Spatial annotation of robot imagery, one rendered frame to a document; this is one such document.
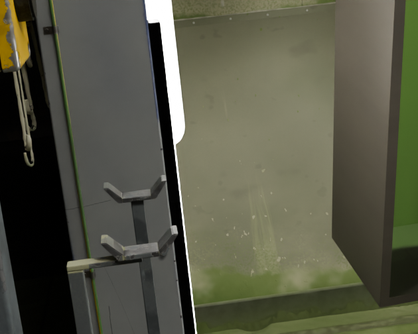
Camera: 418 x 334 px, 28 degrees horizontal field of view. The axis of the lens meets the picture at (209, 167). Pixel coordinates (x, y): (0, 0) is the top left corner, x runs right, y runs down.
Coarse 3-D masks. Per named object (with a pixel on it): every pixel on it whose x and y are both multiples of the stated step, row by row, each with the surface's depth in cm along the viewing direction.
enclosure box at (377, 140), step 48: (336, 0) 208; (384, 0) 179; (336, 48) 213; (384, 48) 183; (336, 96) 218; (384, 96) 187; (336, 144) 224; (384, 144) 191; (336, 192) 230; (384, 192) 196; (336, 240) 236; (384, 240) 201; (384, 288) 208
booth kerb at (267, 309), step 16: (320, 288) 294; (336, 288) 294; (352, 288) 295; (208, 304) 291; (224, 304) 291; (240, 304) 292; (256, 304) 292; (272, 304) 293; (288, 304) 294; (304, 304) 294; (320, 304) 295; (336, 304) 296; (352, 304) 296; (368, 304) 297; (400, 304) 298; (208, 320) 292; (224, 320) 293; (240, 320) 293; (256, 320) 294; (272, 320) 294; (288, 320) 295
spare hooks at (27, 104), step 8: (32, 24) 144; (32, 32) 144; (24, 64) 144; (32, 64) 145; (40, 64) 146; (16, 72) 140; (24, 72) 144; (40, 72) 147; (16, 80) 140; (24, 80) 145; (16, 88) 140; (24, 104) 142; (32, 104) 147; (24, 112) 143; (32, 112) 146; (24, 120) 142; (32, 120) 148; (24, 128) 142; (32, 128) 148; (24, 136) 142; (24, 144) 143; (24, 152) 141; (32, 152) 144; (32, 160) 145
